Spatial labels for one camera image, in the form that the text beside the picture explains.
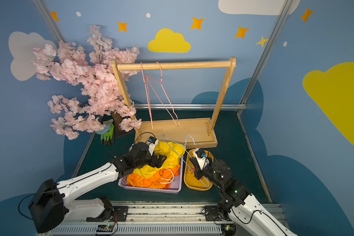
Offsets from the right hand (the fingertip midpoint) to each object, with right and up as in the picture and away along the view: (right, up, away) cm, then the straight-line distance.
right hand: (194, 156), depth 73 cm
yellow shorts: (-11, 0, +8) cm, 14 cm away
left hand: (-18, 0, +8) cm, 20 cm away
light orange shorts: (-17, -15, +7) cm, 24 cm away
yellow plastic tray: (-1, -17, +13) cm, 22 cm away
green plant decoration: (-60, +10, +32) cm, 69 cm away
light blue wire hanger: (+3, -9, -8) cm, 12 cm away
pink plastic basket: (-10, -20, +10) cm, 25 cm away
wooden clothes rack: (+4, +10, +36) cm, 37 cm away
